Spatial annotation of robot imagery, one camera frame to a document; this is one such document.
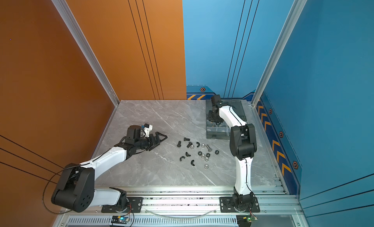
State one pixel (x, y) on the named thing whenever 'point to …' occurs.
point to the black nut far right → (216, 152)
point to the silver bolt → (209, 149)
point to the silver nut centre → (203, 156)
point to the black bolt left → (178, 145)
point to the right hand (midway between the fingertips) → (213, 119)
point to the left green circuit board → (120, 219)
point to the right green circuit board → (250, 218)
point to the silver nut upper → (203, 145)
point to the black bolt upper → (186, 139)
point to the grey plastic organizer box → (223, 131)
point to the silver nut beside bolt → (192, 146)
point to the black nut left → (199, 153)
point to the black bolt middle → (189, 144)
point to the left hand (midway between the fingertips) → (164, 138)
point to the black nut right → (208, 155)
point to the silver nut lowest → (206, 166)
